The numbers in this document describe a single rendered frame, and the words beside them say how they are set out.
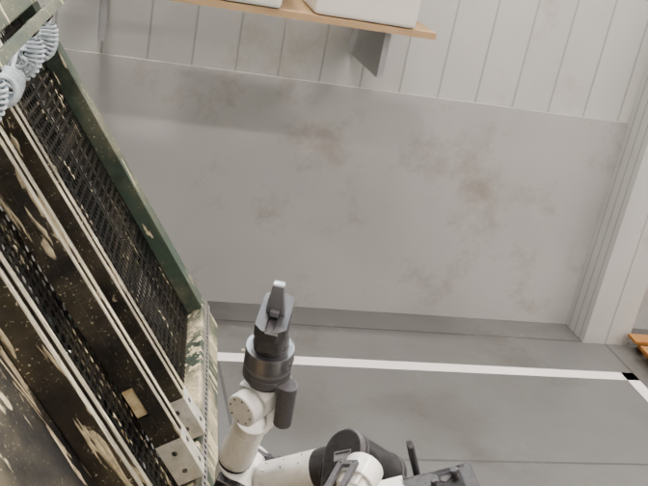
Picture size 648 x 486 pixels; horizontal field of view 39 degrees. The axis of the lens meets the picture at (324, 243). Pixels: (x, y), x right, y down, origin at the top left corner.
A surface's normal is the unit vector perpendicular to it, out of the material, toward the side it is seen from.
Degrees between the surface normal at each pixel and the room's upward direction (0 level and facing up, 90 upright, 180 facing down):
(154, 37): 90
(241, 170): 90
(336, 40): 90
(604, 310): 90
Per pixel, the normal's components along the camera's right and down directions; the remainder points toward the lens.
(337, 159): 0.21, 0.40
